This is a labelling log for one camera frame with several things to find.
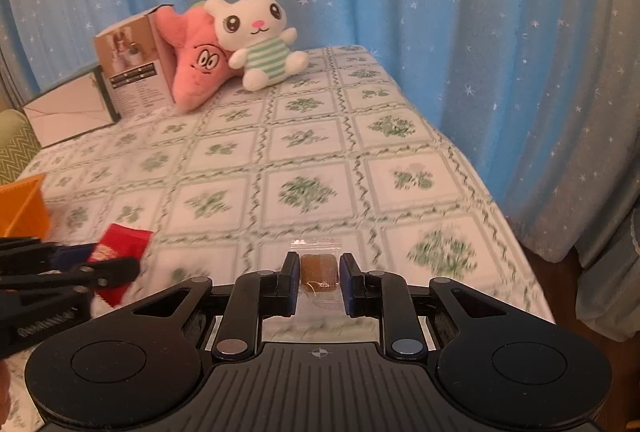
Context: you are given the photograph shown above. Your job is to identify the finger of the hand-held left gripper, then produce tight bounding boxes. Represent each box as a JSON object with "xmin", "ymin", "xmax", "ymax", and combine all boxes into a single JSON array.
[
  {"xmin": 0, "ymin": 236, "xmax": 102, "ymax": 275},
  {"xmin": 0, "ymin": 256, "xmax": 141, "ymax": 293}
]

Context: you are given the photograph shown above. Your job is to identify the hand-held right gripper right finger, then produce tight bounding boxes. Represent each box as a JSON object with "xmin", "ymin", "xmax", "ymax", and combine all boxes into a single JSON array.
[{"xmin": 339, "ymin": 253, "xmax": 522, "ymax": 362}]

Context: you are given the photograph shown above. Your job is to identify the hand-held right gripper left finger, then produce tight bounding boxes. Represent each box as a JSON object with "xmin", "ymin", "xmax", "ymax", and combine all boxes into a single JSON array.
[{"xmin": 132, "ymin": 252, "xmax": 301, "ymax": 361}]

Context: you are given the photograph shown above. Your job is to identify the clear packet with brown snack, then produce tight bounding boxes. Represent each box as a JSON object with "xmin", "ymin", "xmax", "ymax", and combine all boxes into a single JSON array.
[{"xmin": 291, "ymin": 237, "xmax": 344, "ymax": 313}]

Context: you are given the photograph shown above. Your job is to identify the red snack packet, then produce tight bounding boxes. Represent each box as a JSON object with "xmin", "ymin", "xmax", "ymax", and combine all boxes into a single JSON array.
[{"xmin": 87, "ymin": 223, "xmax": 155, "ymax": 309}]

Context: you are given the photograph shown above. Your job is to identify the orange plastic tray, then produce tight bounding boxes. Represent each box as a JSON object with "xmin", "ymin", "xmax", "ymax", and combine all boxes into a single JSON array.
[{"xmin": 0, "ymin": 173, "xmax": 54, "ymax": 239}]

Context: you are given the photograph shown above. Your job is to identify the green zigzag pillow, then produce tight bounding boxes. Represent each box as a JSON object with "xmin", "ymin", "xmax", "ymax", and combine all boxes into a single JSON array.
[{"xmin": 0, "ymin": 110, "xmax": 42, "ymax": 185}]

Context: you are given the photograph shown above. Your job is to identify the green floral checked tablecloth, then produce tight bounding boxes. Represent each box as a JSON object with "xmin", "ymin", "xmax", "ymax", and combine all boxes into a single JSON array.
[{"xmin": 0, "ymin": 44, "xmax": 557, "ymax": 432}]

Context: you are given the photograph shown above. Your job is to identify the white green carton box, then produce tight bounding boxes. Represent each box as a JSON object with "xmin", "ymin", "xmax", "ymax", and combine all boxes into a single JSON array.
[{"xmin": 22, "ymin": 64, "xmax": 121, "ymax": 149}]

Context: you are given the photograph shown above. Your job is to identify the small brown white box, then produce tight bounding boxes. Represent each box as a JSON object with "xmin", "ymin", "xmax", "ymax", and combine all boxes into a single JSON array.
[{"xmin": 93, "ymin": 4, "xmax": 177, "ymax": 117}]

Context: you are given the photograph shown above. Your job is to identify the pink star plush toy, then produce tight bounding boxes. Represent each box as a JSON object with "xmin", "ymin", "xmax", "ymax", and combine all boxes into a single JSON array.
[{"xmin": 154, "ymin": 6, "xmax": 237, "ymax": 114}]

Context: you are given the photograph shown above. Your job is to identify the white rabbit plush toy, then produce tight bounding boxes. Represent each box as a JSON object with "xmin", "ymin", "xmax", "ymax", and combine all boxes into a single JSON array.
[{"xmin": 203, "ymin": 0, "xmax": 310, "ymax": 92}]

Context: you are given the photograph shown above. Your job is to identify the blue star print curtain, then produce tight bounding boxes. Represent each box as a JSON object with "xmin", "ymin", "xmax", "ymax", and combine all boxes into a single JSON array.
[{"xmin": 0, "ymin": 0, "xmax": 640, "ymax": 343}]

